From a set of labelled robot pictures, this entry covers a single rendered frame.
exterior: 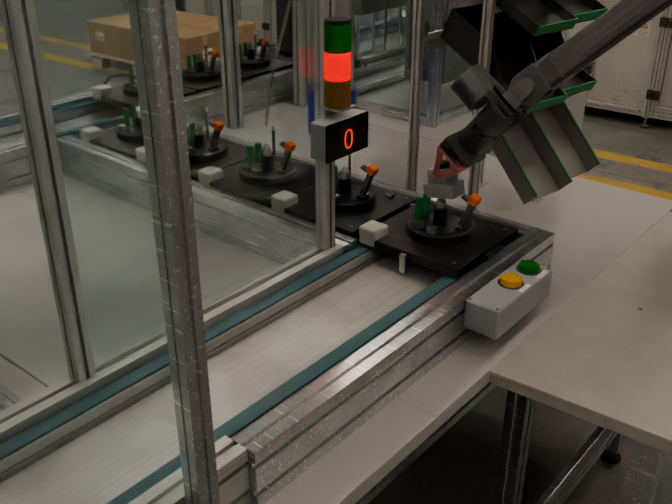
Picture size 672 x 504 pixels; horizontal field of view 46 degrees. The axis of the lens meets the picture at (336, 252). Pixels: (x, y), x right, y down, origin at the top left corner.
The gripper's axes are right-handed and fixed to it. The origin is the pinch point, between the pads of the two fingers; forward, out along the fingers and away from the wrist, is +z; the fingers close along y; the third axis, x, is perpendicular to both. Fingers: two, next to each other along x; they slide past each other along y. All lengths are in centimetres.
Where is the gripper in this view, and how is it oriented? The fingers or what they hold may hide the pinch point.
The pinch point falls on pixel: (443, 170)
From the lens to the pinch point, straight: 161.4
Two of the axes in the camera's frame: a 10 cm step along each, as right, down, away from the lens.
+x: 6.0, 7.8, -1.6
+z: -4.7, 5.0, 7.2
